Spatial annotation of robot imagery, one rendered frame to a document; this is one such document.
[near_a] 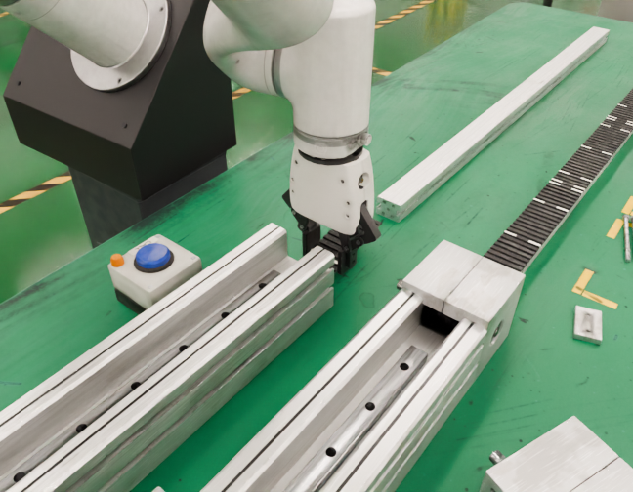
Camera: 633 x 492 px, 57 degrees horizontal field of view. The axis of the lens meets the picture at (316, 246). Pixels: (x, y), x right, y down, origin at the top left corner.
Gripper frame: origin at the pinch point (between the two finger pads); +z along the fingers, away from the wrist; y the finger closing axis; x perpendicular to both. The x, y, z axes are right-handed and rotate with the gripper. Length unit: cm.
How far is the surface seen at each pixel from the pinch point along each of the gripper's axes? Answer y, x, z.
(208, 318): 2.0, 19.3, -1.5
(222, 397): -5.0, 24.5, 1.4
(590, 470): -37.0, 15.3, -6.5
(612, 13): 18, -204, 22
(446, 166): -1.9, -28.4, 0.0
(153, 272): 11.2, 19.1, -3.1
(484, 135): -1.9, -41.6, 0.0
